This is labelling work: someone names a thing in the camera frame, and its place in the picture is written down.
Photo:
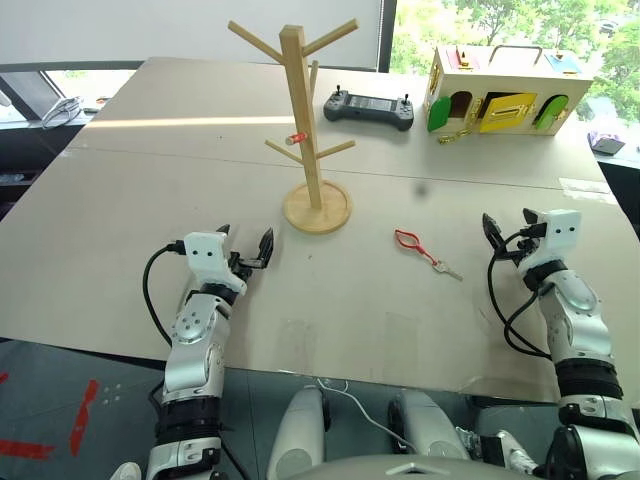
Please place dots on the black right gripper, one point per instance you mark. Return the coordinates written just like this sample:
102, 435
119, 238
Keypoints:
522, 245

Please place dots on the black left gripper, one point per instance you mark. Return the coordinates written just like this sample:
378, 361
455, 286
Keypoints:
246, 265

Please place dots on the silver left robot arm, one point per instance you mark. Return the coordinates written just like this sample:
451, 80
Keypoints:
192, 350

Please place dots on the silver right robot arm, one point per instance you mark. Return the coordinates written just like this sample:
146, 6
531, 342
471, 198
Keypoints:
580, 330

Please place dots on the small red white cylinder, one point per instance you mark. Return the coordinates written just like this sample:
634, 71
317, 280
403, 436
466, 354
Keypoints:
296, 139

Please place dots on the purple patterned pouch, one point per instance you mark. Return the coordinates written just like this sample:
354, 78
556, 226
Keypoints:
607, 142

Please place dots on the wooden lock box with doors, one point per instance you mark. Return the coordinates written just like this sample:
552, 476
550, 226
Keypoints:
505, 95

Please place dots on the wooden peg tree stand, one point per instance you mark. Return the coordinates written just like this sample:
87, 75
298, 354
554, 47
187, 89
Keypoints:
300, 115

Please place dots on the grey handheld remote controller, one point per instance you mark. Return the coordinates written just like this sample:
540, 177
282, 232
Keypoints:
368, 107

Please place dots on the silver left robot leg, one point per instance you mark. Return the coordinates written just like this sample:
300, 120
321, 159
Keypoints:
297, 430

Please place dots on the silver robot leg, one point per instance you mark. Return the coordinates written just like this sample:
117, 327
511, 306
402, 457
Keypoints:
427, 422
297, 430

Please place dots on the silver right robot leg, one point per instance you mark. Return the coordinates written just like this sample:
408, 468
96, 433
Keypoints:
427, 422

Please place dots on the white bundled cloth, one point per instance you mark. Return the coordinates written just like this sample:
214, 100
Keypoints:
61, 112

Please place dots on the white rounded robot foot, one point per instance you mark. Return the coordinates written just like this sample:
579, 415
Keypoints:
126, 472

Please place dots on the grey robot torso edge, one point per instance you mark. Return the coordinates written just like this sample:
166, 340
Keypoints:
405, 470

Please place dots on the red floor tape strip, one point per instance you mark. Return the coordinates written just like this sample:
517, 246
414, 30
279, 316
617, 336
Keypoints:
25, 449

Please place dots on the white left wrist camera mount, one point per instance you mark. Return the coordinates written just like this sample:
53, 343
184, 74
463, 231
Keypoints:
210, 255

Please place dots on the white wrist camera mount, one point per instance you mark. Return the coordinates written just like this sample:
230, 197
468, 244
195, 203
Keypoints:
210, 255
560, 235

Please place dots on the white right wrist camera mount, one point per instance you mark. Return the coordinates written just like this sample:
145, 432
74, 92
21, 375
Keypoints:
560, 235

